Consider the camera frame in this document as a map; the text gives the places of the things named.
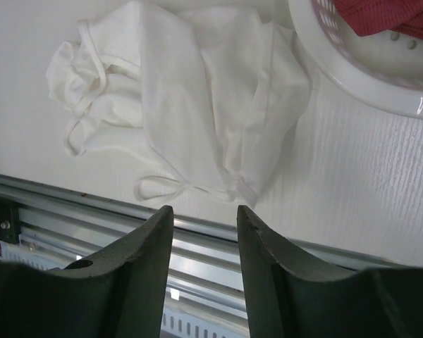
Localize red garment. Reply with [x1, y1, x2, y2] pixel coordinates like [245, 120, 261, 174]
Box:
[333, 0, 423, 40]

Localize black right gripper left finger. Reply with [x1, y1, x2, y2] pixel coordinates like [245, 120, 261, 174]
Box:
[0, 206, 173, 337]

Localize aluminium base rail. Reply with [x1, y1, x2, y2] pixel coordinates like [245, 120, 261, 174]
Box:
[0, 170, 423, 318]

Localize white tank top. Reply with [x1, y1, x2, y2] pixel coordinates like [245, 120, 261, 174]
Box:
[46, 1, 312, 206]

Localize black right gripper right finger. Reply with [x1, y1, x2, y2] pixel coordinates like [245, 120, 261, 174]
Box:
[237, 206, 423, 337]

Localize white perforated laundry basket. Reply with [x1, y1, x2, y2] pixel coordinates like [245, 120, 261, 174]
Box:
[288, 1, 423, 120]

